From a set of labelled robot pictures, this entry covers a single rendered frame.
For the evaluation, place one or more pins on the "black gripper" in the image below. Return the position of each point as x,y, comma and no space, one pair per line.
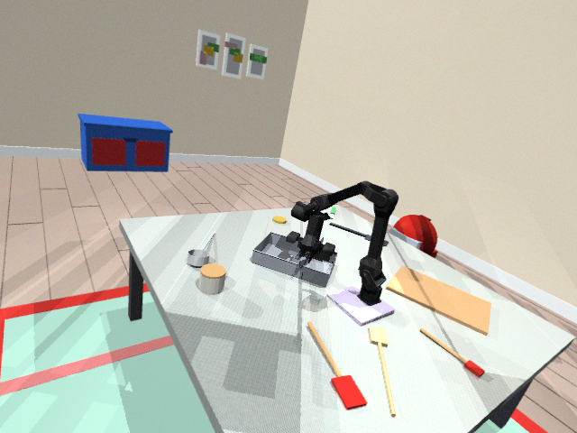
328,248

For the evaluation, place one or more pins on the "light brown wooden board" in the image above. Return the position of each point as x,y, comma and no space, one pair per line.
442,298

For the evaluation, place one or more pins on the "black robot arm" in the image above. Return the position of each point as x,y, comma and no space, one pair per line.
384,202

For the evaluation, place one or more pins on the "grey canister with orange lid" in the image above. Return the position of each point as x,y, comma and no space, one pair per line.
212,276

